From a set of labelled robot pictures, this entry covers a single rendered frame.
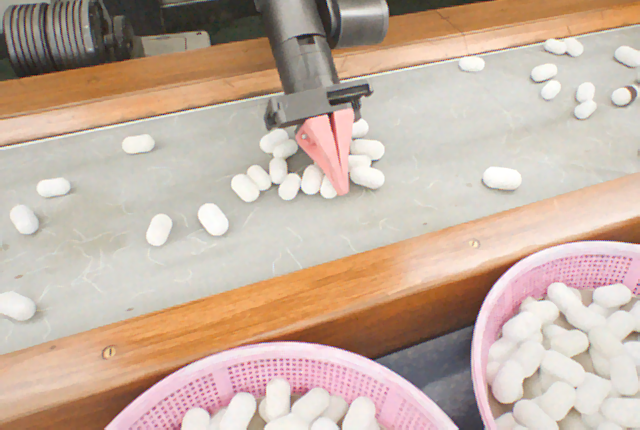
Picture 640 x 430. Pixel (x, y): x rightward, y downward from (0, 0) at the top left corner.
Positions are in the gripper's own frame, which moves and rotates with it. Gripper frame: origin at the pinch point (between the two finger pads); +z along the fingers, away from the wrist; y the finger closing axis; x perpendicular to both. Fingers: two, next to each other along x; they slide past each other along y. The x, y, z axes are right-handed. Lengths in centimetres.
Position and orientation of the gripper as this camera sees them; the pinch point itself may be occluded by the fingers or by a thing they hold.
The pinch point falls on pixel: (341, 186)
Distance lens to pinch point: 49.4
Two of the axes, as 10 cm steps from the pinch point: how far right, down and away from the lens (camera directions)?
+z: 2.8, 9.6, -0.9
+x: -2.1, 1.5, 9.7
